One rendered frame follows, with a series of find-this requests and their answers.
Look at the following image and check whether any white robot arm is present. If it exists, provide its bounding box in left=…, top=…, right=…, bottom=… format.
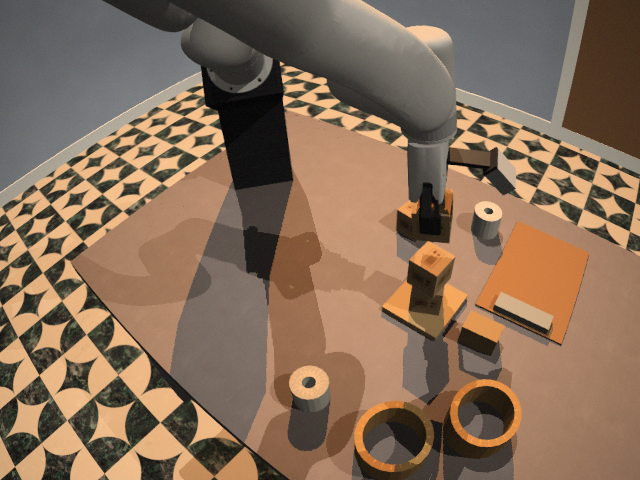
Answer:
left=102, top=0, right=516, bottom=195

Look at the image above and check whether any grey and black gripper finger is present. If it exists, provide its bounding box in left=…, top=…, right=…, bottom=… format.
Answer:
left=419, top=183, right=441, bottom=235

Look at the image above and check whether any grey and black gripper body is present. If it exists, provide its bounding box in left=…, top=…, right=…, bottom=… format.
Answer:
left=401, top=128, right=457, bottom=205

